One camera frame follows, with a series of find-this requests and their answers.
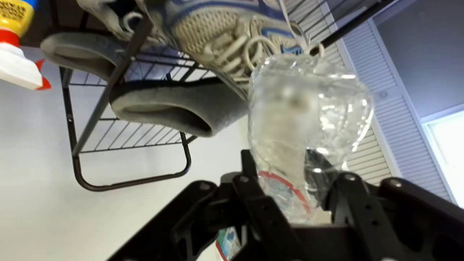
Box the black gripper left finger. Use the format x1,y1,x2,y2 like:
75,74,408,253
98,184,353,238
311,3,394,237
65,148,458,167
107,150,301,261

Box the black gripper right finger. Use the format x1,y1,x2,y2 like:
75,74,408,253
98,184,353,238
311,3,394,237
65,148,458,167
302,150,464,261

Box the clear plastic water bottle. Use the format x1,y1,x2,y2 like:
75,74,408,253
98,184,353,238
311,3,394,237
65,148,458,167
214,51,375,261

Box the blue spray bottle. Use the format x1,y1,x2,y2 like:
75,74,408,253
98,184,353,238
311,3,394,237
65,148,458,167
0,0,52,92

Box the white louvered door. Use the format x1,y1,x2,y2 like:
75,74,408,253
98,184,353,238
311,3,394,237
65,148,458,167
284,0,455,205

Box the grey felt slipper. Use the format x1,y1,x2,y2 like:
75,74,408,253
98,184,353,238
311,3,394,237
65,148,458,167
108,81,249,139
39,31,146,81

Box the black metal shoe rack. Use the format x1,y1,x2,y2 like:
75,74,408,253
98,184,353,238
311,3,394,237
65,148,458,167
56,0,402,193

